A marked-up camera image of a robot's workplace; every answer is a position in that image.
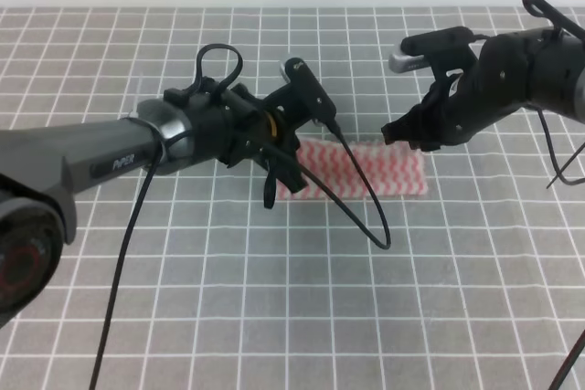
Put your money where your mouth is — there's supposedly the pink white wavy towel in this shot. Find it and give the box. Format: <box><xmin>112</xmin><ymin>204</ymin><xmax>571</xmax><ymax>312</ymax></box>
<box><xmin>297</xmin><ymin>138</ymin><xmax>428</xmax><ymax>200</ymax></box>

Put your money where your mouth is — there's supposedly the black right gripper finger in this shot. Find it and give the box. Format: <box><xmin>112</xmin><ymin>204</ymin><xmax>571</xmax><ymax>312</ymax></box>
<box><xmin>409</xmin><ymin>135</ymin><xmax>445</xmax><ymax>153</ymax></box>
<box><xmin>381</xmin><ymin>109</ymin><xmax>427</xmax><ymax>145</ymax></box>

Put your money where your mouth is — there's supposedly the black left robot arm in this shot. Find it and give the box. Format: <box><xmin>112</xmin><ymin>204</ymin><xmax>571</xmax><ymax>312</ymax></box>
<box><xmin>1</xmin><ymin>79</ymin><xmax>310</xmax><ymax>322</ymax></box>

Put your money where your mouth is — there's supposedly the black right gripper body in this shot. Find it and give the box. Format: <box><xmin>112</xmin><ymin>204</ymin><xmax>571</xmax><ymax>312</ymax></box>
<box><xmin>410</xmin><ymin>36</ymin><xmax>536</xmax><ymax>149</ymax></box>

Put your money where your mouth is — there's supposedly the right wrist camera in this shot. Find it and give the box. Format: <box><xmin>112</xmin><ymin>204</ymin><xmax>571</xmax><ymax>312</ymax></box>
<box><xmin>388</xmin><ymin>26</ymin><xmax>487</xmax><ymax>79</ymax></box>

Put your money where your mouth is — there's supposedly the grey checked tablecloth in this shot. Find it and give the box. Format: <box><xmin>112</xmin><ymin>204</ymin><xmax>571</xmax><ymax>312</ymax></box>
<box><xmin>1</xmin><ymin>6</ymin><xmax>584</xmax><ymax>389</ymax></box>

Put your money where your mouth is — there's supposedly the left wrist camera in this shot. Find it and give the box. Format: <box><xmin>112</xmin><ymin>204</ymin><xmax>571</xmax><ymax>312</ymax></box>
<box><xmin>283</xmin><ymin>58</ymin><xmax>339</xmax><ymax>132</ymax></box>

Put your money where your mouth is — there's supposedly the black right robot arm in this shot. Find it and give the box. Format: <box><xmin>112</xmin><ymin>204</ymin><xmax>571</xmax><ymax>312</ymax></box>
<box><xmin>382</xmin><ymin>26</ymin><xmax>584</xmax><ymax>152</ymax></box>

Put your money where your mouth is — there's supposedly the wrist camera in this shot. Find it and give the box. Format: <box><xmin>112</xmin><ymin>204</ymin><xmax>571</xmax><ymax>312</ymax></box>
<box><xmin>283</xmin><ymin>58</ymin><xmax>339</xmax><ymax>132</ymax></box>
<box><xmin>388</xmin><ymin>26</ymin><xmax>487</xmax><ymax>79</ymax></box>

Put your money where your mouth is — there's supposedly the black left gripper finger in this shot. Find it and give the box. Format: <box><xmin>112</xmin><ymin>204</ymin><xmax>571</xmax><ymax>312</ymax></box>
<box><xmin>273</xmin><ymin>154</ymin><xmax>306</xmax><ymax>194</ymax></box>
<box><xmin>263</xmin><ymin>167</ymin><xmax>278</xmax><ymax>209</ymax></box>

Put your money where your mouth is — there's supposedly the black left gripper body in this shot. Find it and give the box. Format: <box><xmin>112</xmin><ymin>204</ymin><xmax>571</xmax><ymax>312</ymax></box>
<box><xmin>182</xmin><ymin>81</ymin><xmax>302</xmax><ymax>172</ymax></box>

